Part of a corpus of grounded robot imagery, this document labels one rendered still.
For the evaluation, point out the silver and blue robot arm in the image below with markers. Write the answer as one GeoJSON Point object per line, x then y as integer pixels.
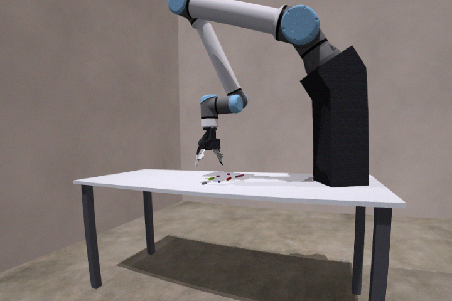
{"type": "Point", "coordinates": [297, 25]}

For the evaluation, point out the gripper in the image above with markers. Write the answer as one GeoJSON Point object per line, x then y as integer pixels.
{"type": "Point", "coordinates": [212, 144]}

